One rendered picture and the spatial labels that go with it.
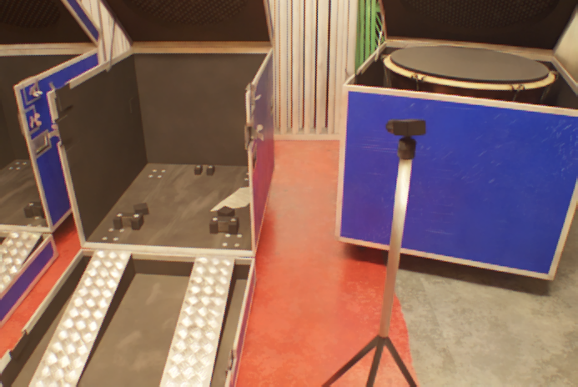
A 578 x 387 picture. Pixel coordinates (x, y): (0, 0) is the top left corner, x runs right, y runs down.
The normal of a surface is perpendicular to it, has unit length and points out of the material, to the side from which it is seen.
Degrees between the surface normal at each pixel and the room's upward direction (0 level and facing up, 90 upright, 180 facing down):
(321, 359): 0
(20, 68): 90
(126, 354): 1
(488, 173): 90
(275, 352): 0
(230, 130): 90
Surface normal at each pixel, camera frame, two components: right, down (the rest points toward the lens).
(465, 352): 0.00, -0.90
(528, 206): -0.34, 0.40
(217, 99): -0.07, 0.43
